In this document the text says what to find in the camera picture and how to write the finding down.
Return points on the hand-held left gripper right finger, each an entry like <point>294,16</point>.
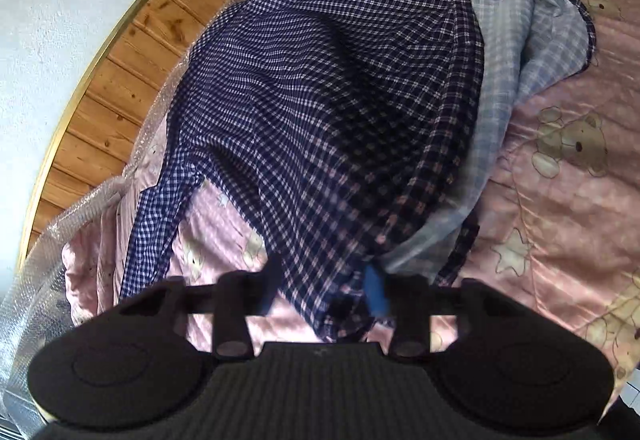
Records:
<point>376,292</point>

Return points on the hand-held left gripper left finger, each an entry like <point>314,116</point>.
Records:
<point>267,287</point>

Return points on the navy checked shirt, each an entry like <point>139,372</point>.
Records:
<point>310,85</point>

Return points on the pink bear-print blanket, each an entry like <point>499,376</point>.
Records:
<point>560,220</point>

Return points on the clear bubble wrap sheet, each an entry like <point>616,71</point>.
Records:
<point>55,250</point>

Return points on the wooden headboard with brass trim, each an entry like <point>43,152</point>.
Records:
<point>125,65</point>

